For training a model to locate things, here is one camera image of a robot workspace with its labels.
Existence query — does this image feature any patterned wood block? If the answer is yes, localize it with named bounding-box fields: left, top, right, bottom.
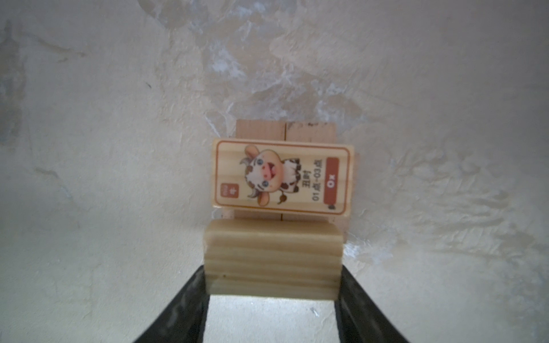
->
left=211, top=139, right=355, bottom=217

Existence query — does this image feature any light wood block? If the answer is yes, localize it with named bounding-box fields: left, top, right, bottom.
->
left=204, top=220, right=344, bottom=300

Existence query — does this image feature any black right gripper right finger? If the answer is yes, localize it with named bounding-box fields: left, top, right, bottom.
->
left=335, top=267, right=408, bottom=343

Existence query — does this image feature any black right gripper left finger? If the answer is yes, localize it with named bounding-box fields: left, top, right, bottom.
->
left=135, top=266, right=210, bottom=343

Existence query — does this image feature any plain wood block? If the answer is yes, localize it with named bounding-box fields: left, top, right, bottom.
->
left=281, top=121, right=337, bottom=224
left=222, top=119, right=286, bottom=221

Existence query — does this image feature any engraved wood block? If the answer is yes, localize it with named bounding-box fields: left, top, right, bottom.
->
left=328, top=152, right=360, bottom=243

